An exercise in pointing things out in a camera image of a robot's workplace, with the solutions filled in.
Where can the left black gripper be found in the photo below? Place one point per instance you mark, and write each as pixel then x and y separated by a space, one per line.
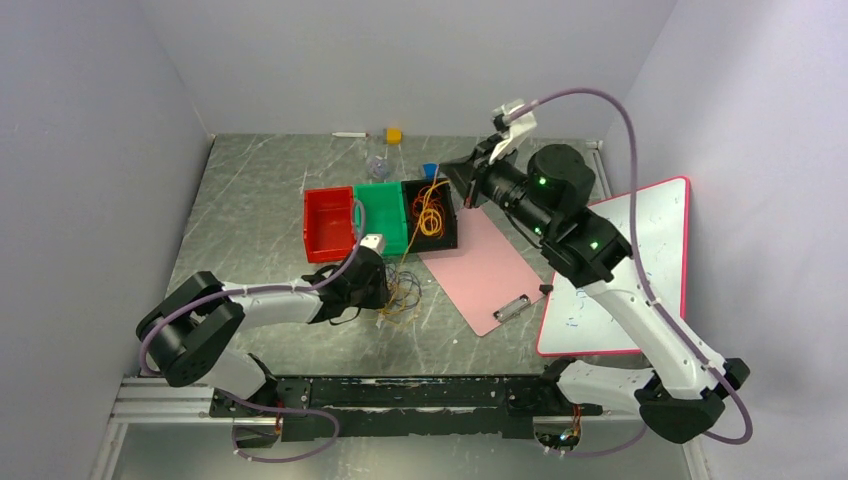
pixel 382 294

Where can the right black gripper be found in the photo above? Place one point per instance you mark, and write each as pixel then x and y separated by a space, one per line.
pixel 477 170

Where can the red plastic bin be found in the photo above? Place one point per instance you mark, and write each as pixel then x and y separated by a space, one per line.
pixel 328 234

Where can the green plastic bin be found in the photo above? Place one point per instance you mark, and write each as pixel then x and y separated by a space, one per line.
pixel 385 214

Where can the black plastic bin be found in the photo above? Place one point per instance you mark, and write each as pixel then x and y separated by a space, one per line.
pixel 431 216

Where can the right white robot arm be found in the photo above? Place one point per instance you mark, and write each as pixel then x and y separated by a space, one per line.
pixel 683 392

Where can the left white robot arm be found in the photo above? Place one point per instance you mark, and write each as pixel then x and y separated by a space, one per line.
pixel 187 337

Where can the pink clipboard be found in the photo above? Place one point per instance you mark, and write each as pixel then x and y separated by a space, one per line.
pixel 485 277

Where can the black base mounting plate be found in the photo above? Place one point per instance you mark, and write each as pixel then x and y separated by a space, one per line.
pixel 310 408

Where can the blue cube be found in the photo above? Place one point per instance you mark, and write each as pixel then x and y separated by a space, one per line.
pixel 429 170

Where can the yellow cube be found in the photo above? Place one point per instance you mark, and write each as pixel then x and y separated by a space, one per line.
pixel 393 136

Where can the white marker pen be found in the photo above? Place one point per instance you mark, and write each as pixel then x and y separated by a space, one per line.
pixel 352 135

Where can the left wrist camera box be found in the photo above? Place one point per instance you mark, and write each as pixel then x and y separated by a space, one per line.
pixel 375 242

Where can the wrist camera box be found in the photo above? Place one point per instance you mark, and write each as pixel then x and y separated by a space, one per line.
pixel 375 242
pixel 514 122

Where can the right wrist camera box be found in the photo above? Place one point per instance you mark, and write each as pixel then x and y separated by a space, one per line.
pixel 514 122

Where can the aluminium rail frame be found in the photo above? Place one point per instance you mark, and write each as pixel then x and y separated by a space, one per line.
pixel 151 401

